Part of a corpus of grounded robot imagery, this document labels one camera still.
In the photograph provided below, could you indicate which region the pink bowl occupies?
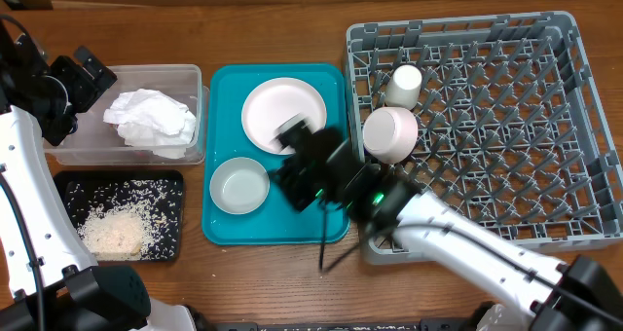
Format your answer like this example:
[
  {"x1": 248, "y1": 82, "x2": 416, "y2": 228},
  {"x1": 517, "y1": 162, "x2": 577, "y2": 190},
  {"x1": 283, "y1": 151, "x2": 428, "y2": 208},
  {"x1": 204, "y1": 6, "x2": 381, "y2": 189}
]
[{"x1": 362, "y1": 107, "x2": 419, "y2": 165}]

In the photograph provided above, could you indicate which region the white napkin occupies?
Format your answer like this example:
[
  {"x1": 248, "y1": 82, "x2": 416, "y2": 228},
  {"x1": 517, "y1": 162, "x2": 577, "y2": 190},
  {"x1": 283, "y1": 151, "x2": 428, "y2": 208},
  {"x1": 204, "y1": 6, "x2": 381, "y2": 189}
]
[{"x1": 103, "y1": 89, "x2": 197, "y2": 146}]

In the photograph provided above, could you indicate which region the grey bowl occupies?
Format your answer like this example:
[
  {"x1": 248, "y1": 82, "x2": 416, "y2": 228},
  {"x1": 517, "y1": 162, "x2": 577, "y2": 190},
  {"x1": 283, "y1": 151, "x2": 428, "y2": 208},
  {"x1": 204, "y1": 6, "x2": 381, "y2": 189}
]
[{"x1": 209, "y1": 157, "x2": 270, "y2": 215}]

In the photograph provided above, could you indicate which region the red sauce packet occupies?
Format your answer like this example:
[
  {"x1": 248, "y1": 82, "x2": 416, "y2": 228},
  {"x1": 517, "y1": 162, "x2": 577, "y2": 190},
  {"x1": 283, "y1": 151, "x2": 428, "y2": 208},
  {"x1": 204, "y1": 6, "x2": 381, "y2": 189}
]
[{"x1": 133, "y1": 149, "x2": 153, "y2": 158}]

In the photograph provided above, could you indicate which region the cream cup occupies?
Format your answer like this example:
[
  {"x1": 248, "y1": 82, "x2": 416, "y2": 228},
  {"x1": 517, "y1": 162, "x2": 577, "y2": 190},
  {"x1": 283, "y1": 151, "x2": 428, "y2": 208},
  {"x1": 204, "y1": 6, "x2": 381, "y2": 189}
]
[{"x1": 385, "y1": 64, "x2": 422, "y2": 110}]

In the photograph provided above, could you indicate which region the rice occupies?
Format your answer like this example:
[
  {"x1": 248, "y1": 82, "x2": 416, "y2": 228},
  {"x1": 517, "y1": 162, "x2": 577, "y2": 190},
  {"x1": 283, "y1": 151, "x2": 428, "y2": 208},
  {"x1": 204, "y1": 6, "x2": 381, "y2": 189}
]
[{"x1": 65, "y1": 178, "x2": 181, "y2": 262}]

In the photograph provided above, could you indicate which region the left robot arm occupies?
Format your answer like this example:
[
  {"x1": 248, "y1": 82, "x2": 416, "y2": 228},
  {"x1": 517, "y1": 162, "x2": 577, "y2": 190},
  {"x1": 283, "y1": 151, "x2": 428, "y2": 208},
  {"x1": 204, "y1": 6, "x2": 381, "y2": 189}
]
[{"x1": 1, "y1": 29, "x2": 211, "y2": 330}]

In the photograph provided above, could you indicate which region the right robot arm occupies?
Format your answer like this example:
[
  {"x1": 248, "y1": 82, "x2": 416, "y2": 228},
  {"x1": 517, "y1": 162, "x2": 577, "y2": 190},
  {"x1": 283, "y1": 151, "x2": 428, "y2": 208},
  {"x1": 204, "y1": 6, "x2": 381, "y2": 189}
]
[{"x1": 269, "y1": 118, "x2": 622, "y2": 330}]

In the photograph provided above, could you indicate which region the grey dishwasher rack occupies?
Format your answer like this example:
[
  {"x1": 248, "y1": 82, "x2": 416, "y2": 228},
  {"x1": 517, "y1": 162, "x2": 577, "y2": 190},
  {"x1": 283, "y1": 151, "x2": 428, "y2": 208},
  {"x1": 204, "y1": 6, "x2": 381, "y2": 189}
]
[{"x1": 345, "y1": 11, "x2": 622, "y2": 254}]

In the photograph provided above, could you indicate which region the clear plastic bin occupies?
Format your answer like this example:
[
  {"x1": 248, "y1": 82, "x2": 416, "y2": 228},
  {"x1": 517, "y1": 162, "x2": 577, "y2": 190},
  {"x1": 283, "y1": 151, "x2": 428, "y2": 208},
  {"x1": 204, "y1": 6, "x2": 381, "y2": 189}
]
[{"x1": 44, "y1": 64, "x2": 209, "y2": 166}]

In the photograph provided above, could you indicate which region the teal serving tray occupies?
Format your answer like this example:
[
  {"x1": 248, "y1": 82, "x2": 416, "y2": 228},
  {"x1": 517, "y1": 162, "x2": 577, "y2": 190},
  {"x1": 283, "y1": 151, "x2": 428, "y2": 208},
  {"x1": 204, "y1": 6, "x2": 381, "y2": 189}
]
[{"x1": 202, "y1": 63, "x2": 349, "y2": 245}]

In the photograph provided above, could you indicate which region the pink plate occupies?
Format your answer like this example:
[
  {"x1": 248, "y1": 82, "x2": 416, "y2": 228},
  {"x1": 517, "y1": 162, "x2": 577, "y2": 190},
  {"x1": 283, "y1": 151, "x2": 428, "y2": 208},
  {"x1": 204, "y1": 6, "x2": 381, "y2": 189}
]
[{"x1": 241, "y1": 77, "x2": 327, "y2": 155}]

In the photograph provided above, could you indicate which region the black plastic tray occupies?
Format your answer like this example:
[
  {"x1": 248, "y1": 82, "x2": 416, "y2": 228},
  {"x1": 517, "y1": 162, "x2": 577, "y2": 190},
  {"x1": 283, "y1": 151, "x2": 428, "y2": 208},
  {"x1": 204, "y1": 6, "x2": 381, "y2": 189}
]
[{"x1": 52, "y1": 169, "x2": 186, "y2": 264}]

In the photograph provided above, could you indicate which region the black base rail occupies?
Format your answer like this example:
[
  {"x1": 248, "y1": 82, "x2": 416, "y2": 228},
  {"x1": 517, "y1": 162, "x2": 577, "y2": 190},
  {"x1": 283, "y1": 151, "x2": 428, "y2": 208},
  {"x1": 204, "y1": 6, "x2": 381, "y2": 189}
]
[{"x1": 215, "y1": 317, "x2": 476, "y2": 331}]

